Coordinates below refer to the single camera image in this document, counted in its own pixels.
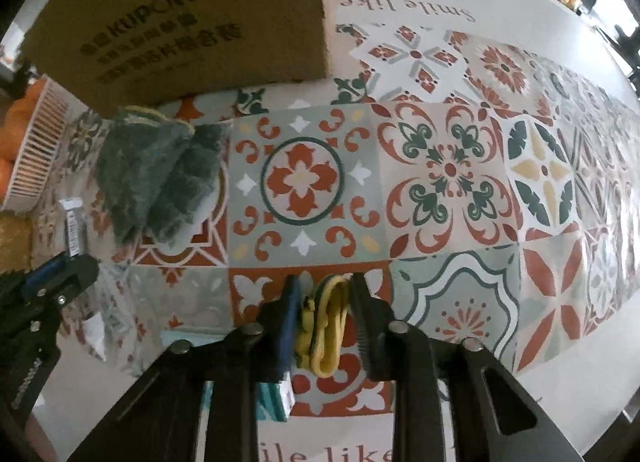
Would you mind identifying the yellow hair tie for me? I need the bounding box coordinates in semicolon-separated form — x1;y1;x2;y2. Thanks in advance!
294;274;352;379

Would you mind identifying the red snack packet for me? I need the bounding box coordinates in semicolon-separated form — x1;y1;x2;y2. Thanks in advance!
58;197;88;257

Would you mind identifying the woven straw box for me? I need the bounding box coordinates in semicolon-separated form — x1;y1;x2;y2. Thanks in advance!
0;213;32;273

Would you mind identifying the blue tissue pack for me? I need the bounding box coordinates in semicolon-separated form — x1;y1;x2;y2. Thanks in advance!
160;329;295;422

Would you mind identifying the dark green fuzzy cloth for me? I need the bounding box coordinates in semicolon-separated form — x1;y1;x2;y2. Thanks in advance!
94;105;230;245

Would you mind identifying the orange fruit front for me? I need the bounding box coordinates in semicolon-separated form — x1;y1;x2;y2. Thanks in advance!
0;119;28;162

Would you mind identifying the orange fruit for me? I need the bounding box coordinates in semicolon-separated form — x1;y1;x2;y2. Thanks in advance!
6;77;47;126
0;119;28;162

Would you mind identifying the orange fruit back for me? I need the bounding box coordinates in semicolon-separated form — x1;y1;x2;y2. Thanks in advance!
6;77;47;126

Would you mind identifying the white plastic fruit basket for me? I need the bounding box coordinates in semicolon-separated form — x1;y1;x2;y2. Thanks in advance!
1;76;70;214

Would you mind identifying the patterned table runner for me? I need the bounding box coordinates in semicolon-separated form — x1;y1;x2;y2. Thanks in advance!
32;24;639;374

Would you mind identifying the brown cardboard box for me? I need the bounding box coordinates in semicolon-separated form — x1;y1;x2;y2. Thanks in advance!
22;0;337;117

